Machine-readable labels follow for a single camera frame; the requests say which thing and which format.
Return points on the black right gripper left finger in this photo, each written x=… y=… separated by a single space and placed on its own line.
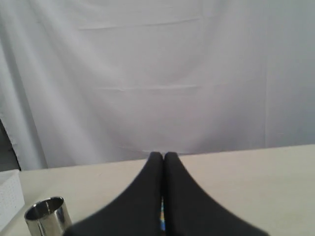
x=135 y=212

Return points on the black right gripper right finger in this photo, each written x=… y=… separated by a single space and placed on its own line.
x=190 y=211

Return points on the blue Lay's chips bag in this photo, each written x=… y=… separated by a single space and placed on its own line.
x=162 y=220

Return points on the silver metal cup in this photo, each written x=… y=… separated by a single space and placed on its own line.
x=49 y=217

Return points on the white perforated plastic basket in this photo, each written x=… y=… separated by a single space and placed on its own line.
x=11 y=196

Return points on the white backdrop curtain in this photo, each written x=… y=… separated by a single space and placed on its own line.
x=95 y=81

